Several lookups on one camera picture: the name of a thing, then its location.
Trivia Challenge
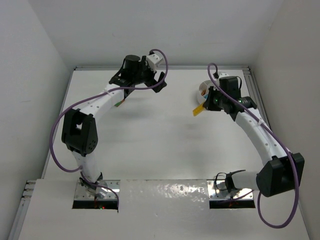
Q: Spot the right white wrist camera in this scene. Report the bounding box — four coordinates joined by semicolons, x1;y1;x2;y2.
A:
219;72;230;78

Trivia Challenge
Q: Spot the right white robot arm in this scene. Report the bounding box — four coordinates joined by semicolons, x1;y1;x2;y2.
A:
203;76;305;197

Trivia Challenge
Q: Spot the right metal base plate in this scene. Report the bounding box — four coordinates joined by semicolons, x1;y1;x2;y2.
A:
207;179;255;201

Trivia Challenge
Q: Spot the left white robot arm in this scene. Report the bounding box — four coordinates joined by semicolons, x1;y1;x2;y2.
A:
61;49;168;189

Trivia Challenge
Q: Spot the white round divided container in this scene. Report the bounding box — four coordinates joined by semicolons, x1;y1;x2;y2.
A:
196;80;217;105

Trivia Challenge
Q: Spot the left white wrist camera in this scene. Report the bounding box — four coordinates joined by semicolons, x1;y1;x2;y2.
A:
145;53;163;73

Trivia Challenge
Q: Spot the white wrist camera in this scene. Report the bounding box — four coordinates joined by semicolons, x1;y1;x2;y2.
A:
219;72;230;78
145;53;163;73

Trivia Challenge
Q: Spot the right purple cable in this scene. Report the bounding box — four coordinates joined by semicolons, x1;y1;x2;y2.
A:
207;62;301;229

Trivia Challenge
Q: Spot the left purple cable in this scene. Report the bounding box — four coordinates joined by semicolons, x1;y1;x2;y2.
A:
49;48;169;208

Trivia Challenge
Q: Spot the yellow long lego brick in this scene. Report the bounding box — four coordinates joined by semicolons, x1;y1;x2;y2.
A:
192;103;205;117

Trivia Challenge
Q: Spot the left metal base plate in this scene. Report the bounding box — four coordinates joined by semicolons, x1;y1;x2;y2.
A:
74;180;120;201

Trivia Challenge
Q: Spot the purple cable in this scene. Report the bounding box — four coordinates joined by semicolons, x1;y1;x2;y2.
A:
49;48;169;208
207;62;301;229

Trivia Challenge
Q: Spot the metal base plate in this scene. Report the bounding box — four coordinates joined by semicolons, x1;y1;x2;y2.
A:
74;180;120;201
207;179;255;201

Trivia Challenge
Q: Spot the brown lego tile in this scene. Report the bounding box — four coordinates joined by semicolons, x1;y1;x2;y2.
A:
114;99;125;107

